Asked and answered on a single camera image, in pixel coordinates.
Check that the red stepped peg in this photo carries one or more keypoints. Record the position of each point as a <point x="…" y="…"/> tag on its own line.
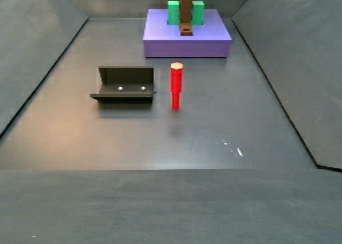
<point x="177" y="77"/>

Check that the purple base block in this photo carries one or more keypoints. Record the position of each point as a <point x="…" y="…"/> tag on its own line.
<point x="163" y="41"/>

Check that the brown upright bracket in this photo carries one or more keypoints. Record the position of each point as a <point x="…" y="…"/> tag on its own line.
<point x="185" y="10"/>

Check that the green block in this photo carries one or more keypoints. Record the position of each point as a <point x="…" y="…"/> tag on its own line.
<point x="174" y="12"/>

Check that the black L-shaped bracket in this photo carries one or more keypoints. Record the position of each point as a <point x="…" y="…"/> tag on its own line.
<point x="126" y="82"/>

